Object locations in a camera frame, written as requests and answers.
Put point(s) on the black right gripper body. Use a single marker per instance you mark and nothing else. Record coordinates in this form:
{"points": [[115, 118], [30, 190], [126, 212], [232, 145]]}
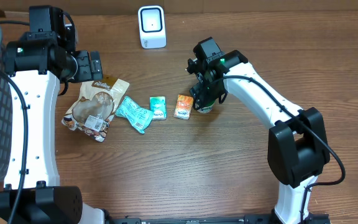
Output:
{"points": [[207, 90]]}

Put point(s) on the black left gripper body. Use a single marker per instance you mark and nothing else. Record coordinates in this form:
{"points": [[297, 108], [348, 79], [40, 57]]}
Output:
{"points": [[85, 71]]}

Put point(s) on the green lid seasoning jar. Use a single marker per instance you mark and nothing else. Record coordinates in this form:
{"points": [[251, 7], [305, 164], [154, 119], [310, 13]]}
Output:
{"points": [[206, 108]]}

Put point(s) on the small orange sachet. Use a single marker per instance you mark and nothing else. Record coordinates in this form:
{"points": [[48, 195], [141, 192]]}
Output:
{"points": [[183, 107]]}

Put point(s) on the brown cookie bag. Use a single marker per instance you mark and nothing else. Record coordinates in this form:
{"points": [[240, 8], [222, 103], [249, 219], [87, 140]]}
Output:
{"points": [[95, 107]]}

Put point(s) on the small green white sachet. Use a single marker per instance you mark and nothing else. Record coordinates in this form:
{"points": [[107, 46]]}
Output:
{"points": [[158, 107]]}

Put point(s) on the teal snack packet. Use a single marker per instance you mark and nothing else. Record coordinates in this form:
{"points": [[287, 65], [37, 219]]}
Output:
{"points": [[139, 117]]}

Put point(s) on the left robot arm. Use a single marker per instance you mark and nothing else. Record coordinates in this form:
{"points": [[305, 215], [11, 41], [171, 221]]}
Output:
{"points": [[38, 68]]}

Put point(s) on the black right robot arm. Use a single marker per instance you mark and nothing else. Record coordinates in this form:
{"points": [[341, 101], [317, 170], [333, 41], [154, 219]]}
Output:
{"points": [[296, 137]]}

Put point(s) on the white barcode scanner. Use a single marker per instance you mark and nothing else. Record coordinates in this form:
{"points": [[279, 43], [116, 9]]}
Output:
{"points": [[152, 27]]}

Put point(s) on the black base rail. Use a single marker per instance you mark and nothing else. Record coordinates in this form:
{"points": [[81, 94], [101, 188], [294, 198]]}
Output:
{"points": [[197, 221]]}

